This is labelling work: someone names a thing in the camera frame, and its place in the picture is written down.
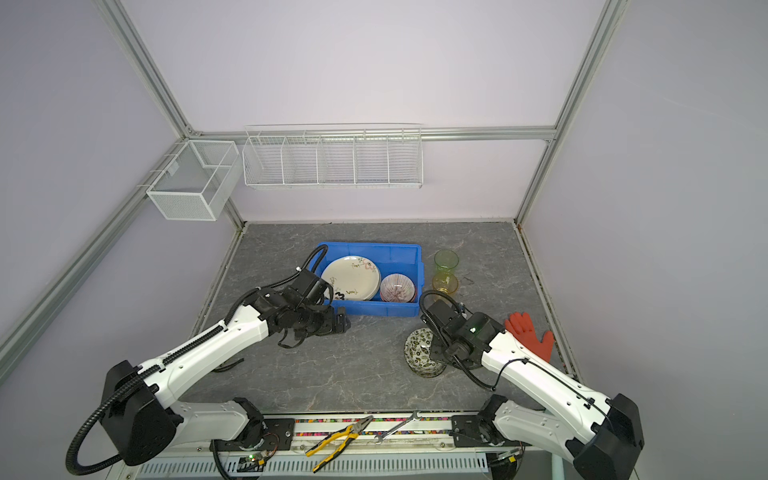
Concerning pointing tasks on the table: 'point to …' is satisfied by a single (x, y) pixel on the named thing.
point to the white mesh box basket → (197, 182)
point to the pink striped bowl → (397, 288)
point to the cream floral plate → (358, 278)
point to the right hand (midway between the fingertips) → (441, 354)
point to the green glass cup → (446, 261)
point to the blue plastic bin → (390, 258)
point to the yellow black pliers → (348, 433)
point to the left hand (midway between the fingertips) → (335, 331)
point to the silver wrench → (379, 438)
